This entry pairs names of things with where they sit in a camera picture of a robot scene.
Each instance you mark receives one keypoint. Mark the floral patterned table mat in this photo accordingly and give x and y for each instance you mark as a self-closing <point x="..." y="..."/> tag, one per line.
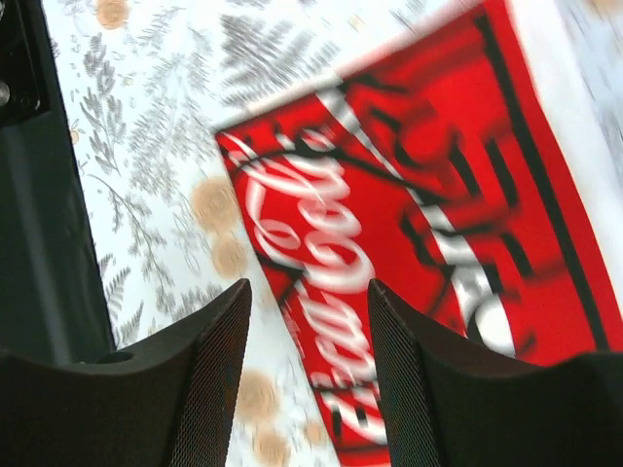
<point x="149" y="84"/>

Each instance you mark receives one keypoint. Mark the white t shirt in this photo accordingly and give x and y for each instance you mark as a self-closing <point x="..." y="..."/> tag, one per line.
<point x="466" y="169"/>

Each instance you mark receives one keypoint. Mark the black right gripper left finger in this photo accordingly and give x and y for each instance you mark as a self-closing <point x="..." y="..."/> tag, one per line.
<point x="168" y="400"/>

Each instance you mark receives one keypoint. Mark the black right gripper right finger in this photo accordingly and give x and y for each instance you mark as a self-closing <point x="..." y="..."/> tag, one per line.
<point x="448" y="401"/>

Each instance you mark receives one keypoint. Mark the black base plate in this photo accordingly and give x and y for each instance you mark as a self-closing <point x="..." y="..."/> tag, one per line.
<point x="52" y="302"/>

